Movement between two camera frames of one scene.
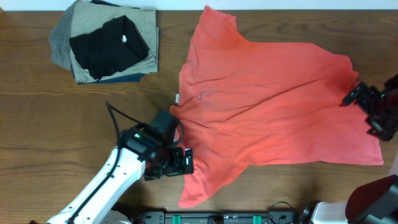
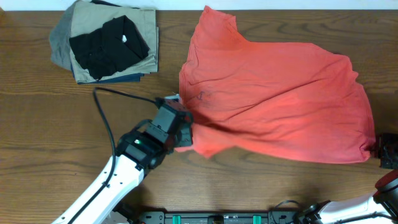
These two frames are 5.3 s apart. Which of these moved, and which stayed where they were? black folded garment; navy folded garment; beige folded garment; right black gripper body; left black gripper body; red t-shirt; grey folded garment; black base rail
Moved: right black gripper body; red t-shirt; left black gripper body
Stayed: black base rail; grey folded garment; beige folded garment; navy folded garment; black folded garment
